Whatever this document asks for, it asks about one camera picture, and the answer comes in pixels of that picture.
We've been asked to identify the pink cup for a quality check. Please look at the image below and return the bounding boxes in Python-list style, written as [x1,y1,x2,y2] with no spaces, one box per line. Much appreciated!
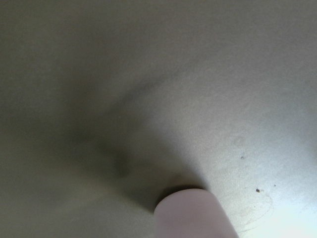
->
[154,189,238,238]

